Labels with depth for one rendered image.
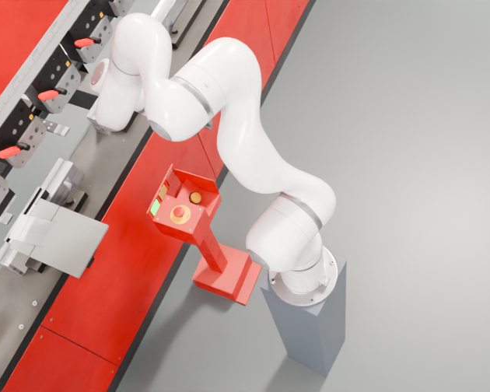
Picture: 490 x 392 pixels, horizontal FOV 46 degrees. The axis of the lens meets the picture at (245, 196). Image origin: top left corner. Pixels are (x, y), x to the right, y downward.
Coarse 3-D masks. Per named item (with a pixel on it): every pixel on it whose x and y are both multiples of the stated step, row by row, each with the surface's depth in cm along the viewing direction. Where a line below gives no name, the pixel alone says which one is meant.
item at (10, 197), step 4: (8, 192) 171; (12, 192) 172; (8, 196) 171; (12, 196) 173; (4, 200) 170; (8, 200) 172; (12, 200) 175; (0, 204) 169; (4, 204) 171; (8, 204) 172; (0, 208) 170; (4, 208) 171; (8, 208) 174; (0, 212) 170; (4, 212) 173; (0, 216) 171; (0, 220) 173
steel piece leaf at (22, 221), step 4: (20, 216) 182; (24, 216) 181; (28, 216) 181; (20, 220) 181; (24, 220) 181; (16, 224) 181; (20, 224) 180; (24, 224) 180; (16, 228) 180; (20, 228) 180; (12, 232) 180; (16, 232) 179; (20, 232) 179; (12, 236) 179; (16, 236) 179
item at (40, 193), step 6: (36, 192) 185; (42, 192) 185; (48, 192) 187; (30, 198) 184; (36, 198) 185; (42, 198) 185; (30, 204) 184; (36, 204) 183; (24, 210) 183; (12, 228) 180; (6, 240) 179
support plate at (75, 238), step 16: (48, 208) 182; (64, 208) 181; (64, 224) 178; (80, 224) 177; (96, 224) 177; (16, 240) 178; (48, 240) 177; (64, 240) 176; (80, 240) 175; (96, 240) 174; (32, 256) 175; (48, 256) 174; (64, 256) 173; (80, 256) 172; (80, 272) 170
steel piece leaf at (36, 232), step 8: (32, 216) 181; (32, 224) 180; (40, 224) 179; (48, 224) 179; (24, 232) 179; (32, 232) 178; (40, 232) 178; (48, 232) 176; (24, 240) 178; (32, 240) 177; (40, 240) 177
